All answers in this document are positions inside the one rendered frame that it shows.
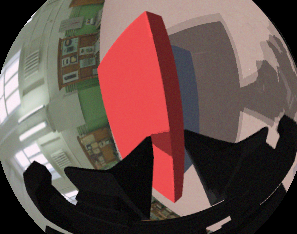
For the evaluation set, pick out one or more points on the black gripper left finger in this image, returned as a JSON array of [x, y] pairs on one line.
[[130, 179]]

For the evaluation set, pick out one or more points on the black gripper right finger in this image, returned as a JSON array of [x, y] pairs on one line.
[[217, 161]]

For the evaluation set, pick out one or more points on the red box lid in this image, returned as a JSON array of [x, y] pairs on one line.
[[141, 93]]

